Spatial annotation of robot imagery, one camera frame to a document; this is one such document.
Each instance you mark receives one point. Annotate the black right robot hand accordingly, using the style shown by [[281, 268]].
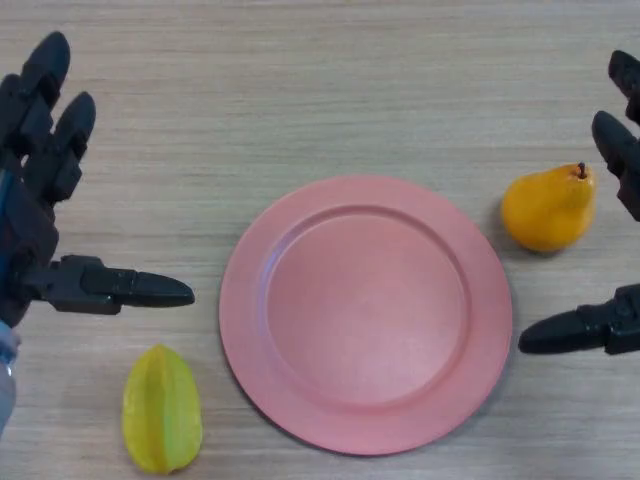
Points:
[[615, 325]]

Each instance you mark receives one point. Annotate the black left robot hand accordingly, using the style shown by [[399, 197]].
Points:
[[30, 225]]

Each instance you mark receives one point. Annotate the yellow starfruit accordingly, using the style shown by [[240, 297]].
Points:
[[160, 410]]

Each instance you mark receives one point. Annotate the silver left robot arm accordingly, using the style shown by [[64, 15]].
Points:
[[6, 380]]

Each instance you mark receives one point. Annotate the pink round plate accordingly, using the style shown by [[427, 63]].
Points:
[[365, 320]]

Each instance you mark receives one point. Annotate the orange yellow pear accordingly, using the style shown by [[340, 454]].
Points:
[[545, 215]]

